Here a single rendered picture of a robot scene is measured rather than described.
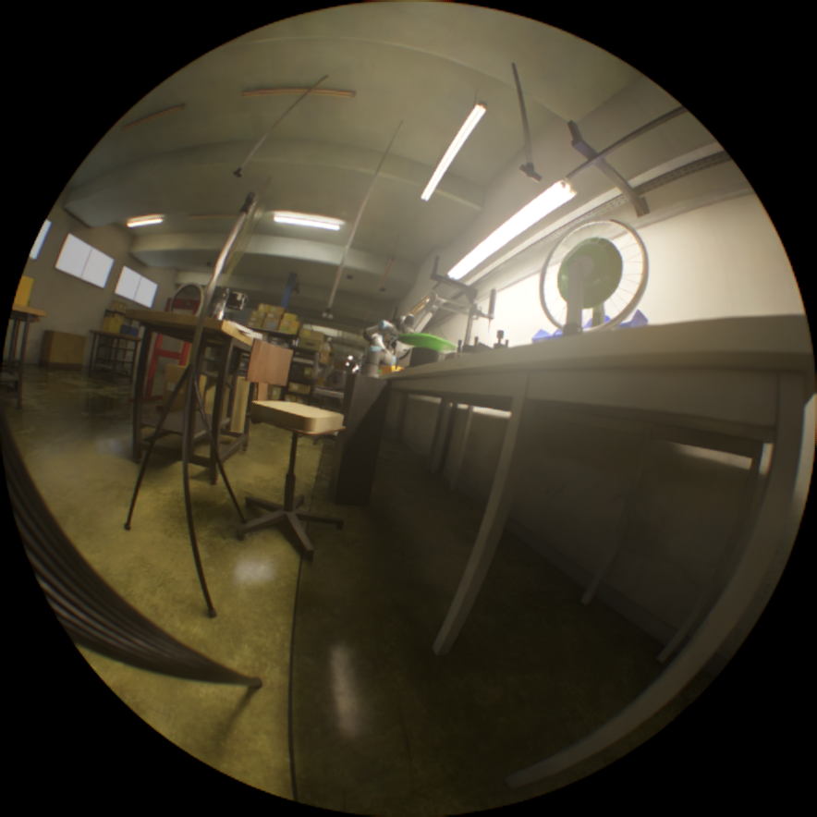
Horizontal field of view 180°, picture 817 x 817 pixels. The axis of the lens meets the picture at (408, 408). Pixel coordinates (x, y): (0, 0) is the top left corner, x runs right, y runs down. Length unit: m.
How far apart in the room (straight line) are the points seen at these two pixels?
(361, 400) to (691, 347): 1.53
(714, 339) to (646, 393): 0.14
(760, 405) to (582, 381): 0.31
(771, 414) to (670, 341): 0.16
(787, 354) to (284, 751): 0.98
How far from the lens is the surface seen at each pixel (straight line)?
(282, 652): 0.89
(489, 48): 2.99
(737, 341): 0.34
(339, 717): 0.80
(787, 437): 0.38
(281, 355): 1.45
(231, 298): 2.11
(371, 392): 1.61
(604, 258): 1.03
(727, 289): 1.48
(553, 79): 3.09
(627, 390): 0.43
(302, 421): 1.03
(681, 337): 0.36
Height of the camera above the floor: 0.76
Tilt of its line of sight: 2 degrees down
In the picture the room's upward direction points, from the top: 11 degrees clockwise
